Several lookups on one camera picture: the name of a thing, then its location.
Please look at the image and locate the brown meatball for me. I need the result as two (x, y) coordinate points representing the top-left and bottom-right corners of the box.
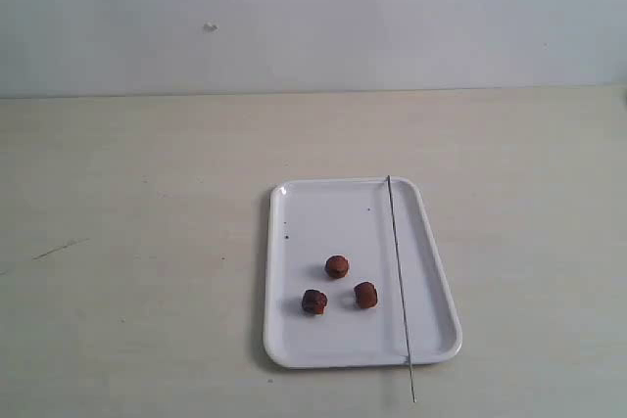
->
(324, 255), (350, 279)
(301, 289), (328, 315)
(354, 282), (378, 309)

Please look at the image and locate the thin metal skewer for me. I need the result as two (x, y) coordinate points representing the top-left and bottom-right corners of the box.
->
(386, 174), (417, 404)

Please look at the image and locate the white rectangular plastic tray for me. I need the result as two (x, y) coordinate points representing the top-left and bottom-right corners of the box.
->
(264, 177), (462, 369)

